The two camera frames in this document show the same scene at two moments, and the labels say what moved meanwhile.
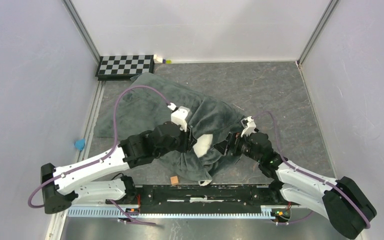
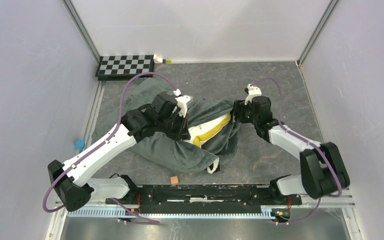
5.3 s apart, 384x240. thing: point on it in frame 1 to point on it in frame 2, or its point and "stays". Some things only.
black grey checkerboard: [124, 67] stays
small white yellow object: [159, 60] stays
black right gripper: [232, 141] to [239, 105]
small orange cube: [174, 180] stays
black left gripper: [189, 140] to [183, 126]
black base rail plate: [197, 198] stays
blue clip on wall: [79, 144] stays
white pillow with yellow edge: [202, 145] to [199, 132]
